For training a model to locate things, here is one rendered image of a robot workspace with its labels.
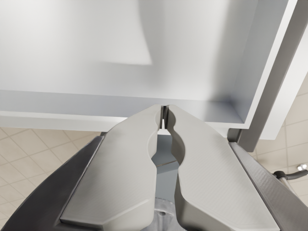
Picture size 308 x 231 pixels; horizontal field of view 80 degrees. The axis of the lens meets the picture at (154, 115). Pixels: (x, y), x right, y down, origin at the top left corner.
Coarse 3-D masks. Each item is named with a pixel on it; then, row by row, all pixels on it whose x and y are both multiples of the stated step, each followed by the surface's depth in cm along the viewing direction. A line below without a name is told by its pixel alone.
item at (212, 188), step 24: (168, 120) 11; (192, 120) 10; (192, 144) 8; (216, 144) 8; (192, 168) 7; (216, 168) 7; (240, 168) 7; (192, 192) 6; (216, 192) 6; (240, 192) 6; (192, 216) 6; (216, 216) 5; (240, 216) 6; (264, 216) 6
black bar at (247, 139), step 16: (304, 0) 10; (304, 16) 11; (288, 32) 11; (288, 48) 11; (288, 64) 12; (272, 80) 13; (272, 96) 13; (256, 112) 14; (240, 128) 15; (256, 128) 15; (240, 144) 16; (256, 144) 16
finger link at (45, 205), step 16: (96, 144) 8; (80, 160) 7; (48, 176) 6; (64, 176) 6; (80, 176) 6; (32, 192) 6; (48, 192) 6; (64, 192) 6; (32, 208) 5; (48, 208) 6; (64, 208) 6; (16, 224) 5; (32, 224) 5; (48, 224) 5; (64, 224) 5
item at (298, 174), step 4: (304, 164) 137; (300, 168) 138; (304, 168) 138; (276, 172) 129; (280, 172) 128; (296, 172) 131; (300, 172) 131; (304, 172) 131; (276, 176) 128; (280, 176) 126; (284, 176) 126; (288, 176) 128; (292, 176) 128; (296, 176) 129; (300, 176) 130
